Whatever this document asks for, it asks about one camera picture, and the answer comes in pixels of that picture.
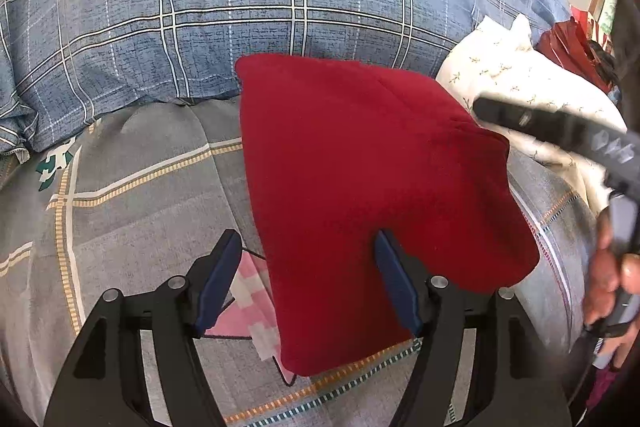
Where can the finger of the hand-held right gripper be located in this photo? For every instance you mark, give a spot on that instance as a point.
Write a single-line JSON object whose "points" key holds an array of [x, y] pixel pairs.
{"points": [[545, 124]]}

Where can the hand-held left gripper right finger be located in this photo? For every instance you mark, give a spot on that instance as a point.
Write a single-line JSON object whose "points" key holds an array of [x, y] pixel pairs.
{"points": [[396, 284]]}

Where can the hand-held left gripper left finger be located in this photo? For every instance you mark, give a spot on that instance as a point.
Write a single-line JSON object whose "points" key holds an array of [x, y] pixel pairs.
{"points": [[219, 279]]}

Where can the red knit garment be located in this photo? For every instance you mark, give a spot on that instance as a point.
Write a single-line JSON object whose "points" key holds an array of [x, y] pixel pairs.
{"points": [[360, 187]]}

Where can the person's right hand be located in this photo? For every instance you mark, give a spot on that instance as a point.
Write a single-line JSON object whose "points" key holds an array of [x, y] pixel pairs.
{"points": [[602, 277]]}

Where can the pink checkered cloth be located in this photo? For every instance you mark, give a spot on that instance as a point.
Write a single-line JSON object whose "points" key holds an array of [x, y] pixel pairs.
{"points": [[247, 312]]}

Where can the white floral pillow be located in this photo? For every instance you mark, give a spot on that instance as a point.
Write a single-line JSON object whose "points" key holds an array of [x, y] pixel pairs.
{"points": [[520, 72]]}

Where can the red clothing heap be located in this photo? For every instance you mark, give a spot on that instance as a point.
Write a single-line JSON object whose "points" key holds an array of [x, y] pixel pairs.
{"points": [[565, 39]]}

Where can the grey checked bed sheet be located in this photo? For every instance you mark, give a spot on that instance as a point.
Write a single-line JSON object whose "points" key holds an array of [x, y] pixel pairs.
{"points": [[140, 187]]}

